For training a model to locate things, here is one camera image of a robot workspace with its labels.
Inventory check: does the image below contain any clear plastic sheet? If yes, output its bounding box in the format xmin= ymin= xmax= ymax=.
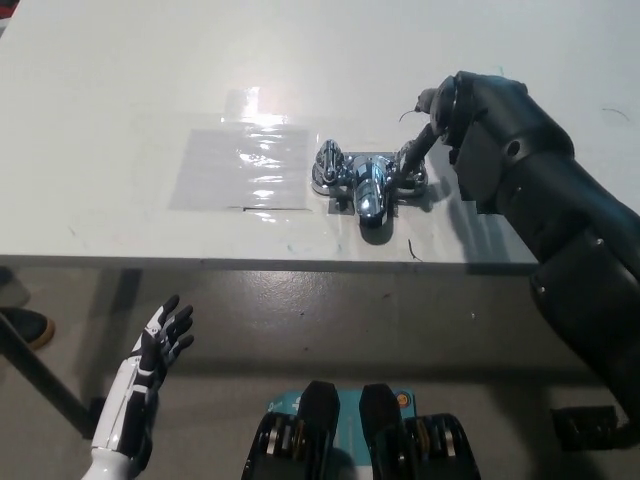
xmin=168 ymin=87 xmax=314 ymax=221

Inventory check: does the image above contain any grey shoe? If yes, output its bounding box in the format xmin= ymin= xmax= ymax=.
xmin=0 ymin=267 xmax=32 ymax=307

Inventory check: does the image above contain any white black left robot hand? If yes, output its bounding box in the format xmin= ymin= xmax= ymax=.
xmin=91 ymin=293 xmax=196 ymax=459

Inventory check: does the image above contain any dark metal frame bar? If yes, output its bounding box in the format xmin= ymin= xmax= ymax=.
xmin=0 ymin=315 xmax=96 ymax=441

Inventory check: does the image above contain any chrome faucet body with spout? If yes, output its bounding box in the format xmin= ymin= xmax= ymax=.
xmin=309 ymin=152 xmax=429 ymax=229

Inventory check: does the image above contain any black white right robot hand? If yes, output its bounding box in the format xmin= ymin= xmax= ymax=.
xmin=394 ymin=87 xmax=445 ymax=176

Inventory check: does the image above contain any black floor plate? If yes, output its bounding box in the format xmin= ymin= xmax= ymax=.
xmin=549 ymin=405 xmax=617 ymax=454

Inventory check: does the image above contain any black shoe with tan sole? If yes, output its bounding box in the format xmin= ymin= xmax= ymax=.
xmin=0 ymin=307 xmax=56 ymax=351

